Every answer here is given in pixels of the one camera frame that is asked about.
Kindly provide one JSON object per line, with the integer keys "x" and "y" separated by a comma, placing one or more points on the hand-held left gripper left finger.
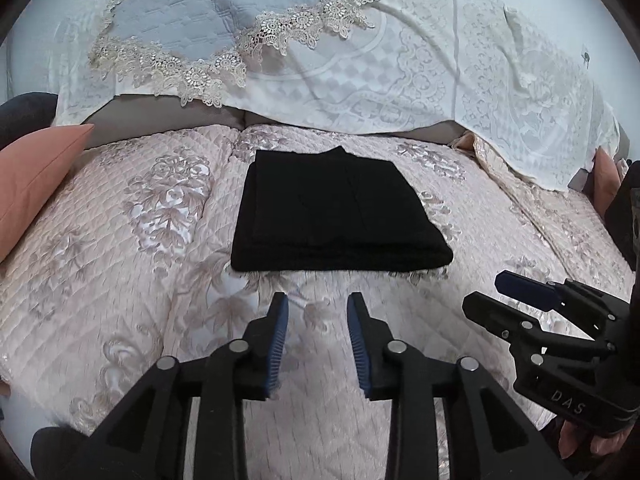
{"x": 279, "y": 340}

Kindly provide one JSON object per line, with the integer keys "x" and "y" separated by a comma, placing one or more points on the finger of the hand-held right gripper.
{"x": 505, "y": 317}
{"x": 525, "y": 287}

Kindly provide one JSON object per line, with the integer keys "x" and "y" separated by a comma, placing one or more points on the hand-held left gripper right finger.
{"x": 357, "y": 340}

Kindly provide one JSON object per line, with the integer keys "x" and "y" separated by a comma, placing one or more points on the black pants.
{"x": 335, "y": 215}

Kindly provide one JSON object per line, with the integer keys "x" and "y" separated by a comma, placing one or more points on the person's right hand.
{"x": 585, "y": 437}

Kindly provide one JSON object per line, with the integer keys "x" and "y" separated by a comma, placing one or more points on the small pink pillow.
{"x": 606, "y": 180}

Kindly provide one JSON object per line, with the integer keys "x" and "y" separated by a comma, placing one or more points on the pink quilted floral bedspread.
{"x": 150, "y": 260}

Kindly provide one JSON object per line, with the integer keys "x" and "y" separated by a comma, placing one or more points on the white lace cover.
{"x": 450, "y": 70}

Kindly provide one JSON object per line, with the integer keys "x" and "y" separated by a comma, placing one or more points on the large pink pillow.
{"x": 35, "y": 180}

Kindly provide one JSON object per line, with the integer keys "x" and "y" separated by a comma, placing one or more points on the grey-blue quilted lace-trimmed cover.
{"x": 210, "y": 30}

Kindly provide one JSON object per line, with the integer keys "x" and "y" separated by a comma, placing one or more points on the dark grey cushion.
{"x": 25, "y": 117}

